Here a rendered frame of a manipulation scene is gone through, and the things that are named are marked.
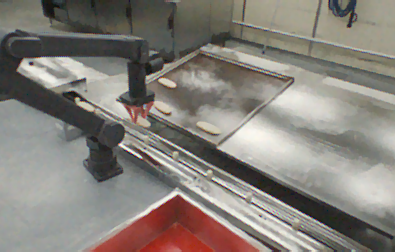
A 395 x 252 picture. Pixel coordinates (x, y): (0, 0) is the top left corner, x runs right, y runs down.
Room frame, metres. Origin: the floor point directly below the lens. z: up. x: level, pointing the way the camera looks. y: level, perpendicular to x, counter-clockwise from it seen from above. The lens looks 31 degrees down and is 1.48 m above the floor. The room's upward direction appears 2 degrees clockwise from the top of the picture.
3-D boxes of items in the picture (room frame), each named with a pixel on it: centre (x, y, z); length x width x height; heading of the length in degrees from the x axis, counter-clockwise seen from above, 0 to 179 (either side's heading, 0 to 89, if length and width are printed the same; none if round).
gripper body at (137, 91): (0.99, 0.19, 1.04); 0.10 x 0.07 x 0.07; 140
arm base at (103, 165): (0.86, 0.29, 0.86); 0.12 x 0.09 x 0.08; 40
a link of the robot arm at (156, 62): (1.03, 0.17, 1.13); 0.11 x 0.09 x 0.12; 145
